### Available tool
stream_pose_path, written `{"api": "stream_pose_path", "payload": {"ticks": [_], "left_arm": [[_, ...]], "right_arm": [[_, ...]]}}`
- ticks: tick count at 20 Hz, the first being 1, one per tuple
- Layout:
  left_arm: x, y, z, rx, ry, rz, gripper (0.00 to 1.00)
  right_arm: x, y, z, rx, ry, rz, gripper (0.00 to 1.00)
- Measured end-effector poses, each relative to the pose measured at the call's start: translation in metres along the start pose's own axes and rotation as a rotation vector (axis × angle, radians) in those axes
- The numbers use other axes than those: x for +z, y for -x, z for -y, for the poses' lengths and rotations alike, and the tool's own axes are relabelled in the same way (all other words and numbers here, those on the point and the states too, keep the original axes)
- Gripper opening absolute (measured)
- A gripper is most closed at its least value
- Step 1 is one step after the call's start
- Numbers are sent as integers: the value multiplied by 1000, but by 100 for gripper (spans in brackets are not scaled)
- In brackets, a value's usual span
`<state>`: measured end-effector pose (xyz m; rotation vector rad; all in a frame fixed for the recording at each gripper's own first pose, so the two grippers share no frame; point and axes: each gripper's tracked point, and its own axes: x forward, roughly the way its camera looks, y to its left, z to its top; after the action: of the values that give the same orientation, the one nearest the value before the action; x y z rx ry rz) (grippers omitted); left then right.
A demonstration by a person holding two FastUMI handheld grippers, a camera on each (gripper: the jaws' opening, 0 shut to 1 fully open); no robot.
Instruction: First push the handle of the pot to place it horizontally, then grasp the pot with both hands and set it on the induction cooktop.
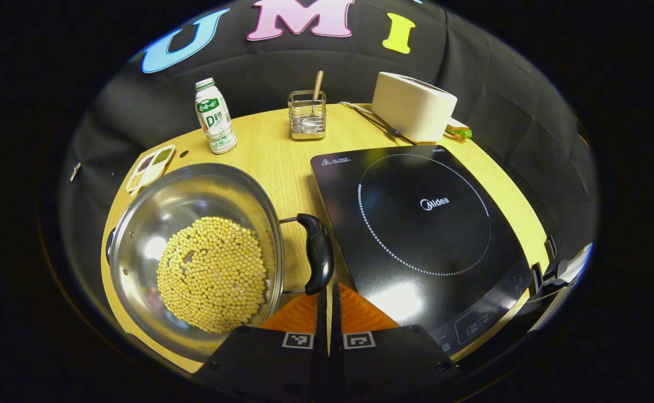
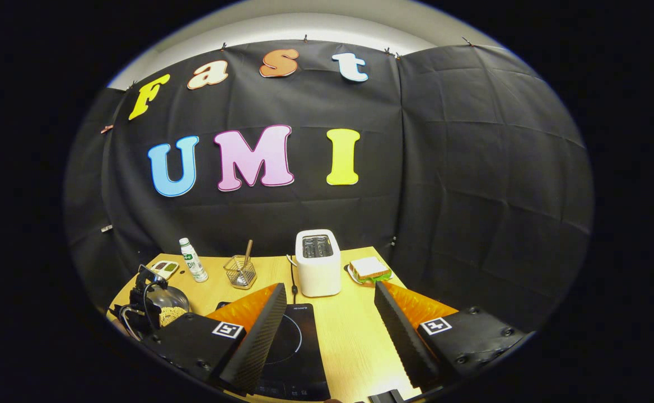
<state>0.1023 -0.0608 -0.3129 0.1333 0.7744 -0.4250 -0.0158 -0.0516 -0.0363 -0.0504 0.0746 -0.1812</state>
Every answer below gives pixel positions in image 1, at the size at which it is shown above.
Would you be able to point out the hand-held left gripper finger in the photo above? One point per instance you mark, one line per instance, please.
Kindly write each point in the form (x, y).
(336, 358)
(322, 358)

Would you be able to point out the black induction cooktop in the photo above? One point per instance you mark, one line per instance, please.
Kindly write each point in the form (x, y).
(416, 235)

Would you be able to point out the pile of soybeans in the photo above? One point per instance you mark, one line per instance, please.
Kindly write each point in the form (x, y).
(215, 274)

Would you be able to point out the white divided bean dish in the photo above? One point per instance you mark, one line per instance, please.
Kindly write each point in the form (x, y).
(149, 168)

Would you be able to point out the sandwich with lettuce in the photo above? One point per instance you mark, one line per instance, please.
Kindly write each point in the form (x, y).
(459, 131)

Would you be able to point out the white drink bottle green label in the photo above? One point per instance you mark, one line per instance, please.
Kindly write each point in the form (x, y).
(215, 120)

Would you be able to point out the white toaster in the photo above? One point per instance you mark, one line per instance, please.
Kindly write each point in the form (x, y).
(411, 106)

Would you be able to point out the wooden stick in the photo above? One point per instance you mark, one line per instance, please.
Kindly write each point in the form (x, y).
(318, 84)

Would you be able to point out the silver metal clip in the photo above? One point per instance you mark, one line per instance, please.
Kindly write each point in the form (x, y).
(75, 171)

